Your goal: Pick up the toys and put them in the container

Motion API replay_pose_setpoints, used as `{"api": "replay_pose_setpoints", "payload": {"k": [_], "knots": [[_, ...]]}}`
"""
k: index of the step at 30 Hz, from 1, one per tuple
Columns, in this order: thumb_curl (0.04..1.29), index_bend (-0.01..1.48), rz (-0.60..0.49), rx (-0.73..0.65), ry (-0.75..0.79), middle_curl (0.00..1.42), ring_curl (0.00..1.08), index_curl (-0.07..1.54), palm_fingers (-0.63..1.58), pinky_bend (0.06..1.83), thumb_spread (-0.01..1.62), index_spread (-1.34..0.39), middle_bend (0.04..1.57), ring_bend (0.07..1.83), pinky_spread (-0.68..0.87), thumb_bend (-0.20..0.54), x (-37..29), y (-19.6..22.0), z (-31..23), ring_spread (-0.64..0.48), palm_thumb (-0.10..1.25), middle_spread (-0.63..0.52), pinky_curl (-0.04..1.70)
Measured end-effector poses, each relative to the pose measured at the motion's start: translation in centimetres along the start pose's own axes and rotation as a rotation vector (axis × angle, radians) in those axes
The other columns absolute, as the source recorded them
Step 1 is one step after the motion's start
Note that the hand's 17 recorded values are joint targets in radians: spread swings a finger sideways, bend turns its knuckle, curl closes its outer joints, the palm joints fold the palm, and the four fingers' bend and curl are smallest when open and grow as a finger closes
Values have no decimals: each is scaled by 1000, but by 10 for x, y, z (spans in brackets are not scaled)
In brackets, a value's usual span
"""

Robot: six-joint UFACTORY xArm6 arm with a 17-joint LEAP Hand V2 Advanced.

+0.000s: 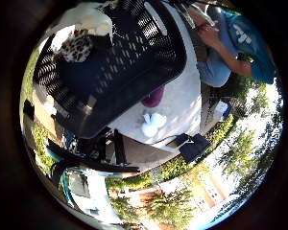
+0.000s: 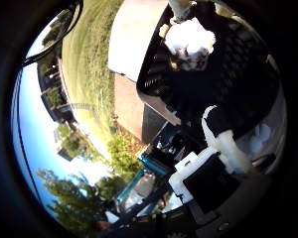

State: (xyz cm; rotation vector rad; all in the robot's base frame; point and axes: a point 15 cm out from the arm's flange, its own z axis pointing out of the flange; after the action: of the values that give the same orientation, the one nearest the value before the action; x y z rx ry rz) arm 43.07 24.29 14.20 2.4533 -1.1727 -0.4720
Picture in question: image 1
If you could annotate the leopard print plush toy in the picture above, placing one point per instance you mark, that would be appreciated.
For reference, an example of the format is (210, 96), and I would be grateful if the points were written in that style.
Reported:
(76, 48)

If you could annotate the purple plush toy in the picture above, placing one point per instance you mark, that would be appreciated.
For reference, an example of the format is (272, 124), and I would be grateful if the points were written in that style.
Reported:
(153, 97)

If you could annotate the white plush animal toy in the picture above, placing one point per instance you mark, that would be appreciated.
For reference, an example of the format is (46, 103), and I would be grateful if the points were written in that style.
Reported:
(153, 124)

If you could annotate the person in blue shirt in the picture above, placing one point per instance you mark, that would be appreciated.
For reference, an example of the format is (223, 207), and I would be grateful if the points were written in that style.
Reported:
(252, 44)

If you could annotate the black plastic lattice basket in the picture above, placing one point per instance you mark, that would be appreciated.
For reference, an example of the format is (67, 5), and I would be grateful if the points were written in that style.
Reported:
(124, 76)

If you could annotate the white box with blue lid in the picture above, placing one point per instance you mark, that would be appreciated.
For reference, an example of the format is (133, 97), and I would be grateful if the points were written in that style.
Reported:
(222, 108)

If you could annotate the small black object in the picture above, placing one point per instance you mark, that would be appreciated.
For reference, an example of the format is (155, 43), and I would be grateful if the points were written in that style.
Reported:
(28, 110)

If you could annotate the green hedge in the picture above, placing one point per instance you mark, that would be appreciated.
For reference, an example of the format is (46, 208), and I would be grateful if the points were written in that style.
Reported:
(179, 164)

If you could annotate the orange and white building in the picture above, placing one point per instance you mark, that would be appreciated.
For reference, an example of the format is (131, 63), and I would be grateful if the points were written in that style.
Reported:
(209, 190)

